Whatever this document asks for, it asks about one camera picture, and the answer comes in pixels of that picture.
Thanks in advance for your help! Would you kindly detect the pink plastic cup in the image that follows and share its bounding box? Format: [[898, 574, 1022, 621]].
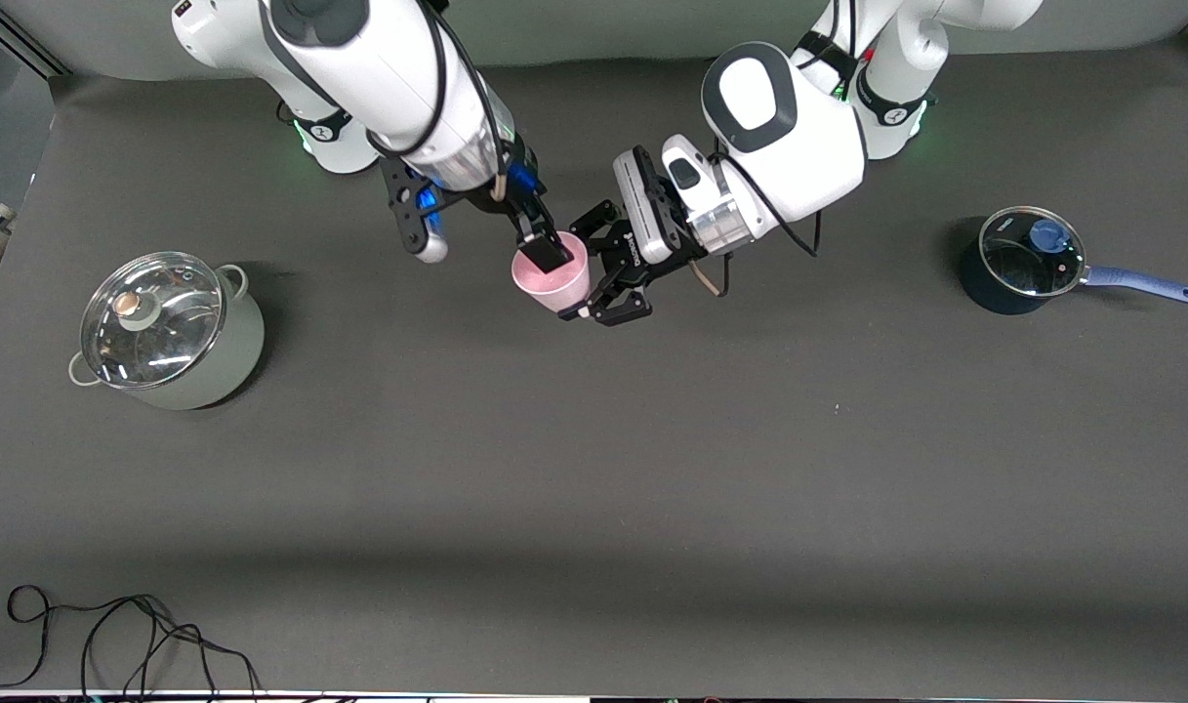
[[512, 230, 593, 315]]

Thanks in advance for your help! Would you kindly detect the dark grey table mat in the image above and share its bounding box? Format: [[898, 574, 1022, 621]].
[[0, 44, 1188, 696]]

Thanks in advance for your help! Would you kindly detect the dark blue saucepan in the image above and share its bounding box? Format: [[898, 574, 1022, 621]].
[[958, 207, 1188, 315]]

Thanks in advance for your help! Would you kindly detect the pale green cooking pot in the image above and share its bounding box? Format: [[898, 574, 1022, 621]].
[[66, 252, 266, 411]]

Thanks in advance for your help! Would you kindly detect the large glass pot lid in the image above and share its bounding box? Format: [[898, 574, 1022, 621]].
[[79, 252, 225, 390]]

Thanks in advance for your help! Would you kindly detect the dark metal frame rail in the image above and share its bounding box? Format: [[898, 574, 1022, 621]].
[[0, 0, 72, 79]]

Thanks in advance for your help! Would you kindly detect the thin black loose cable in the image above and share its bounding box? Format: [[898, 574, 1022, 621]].
[[0, 584, 263, 699]]

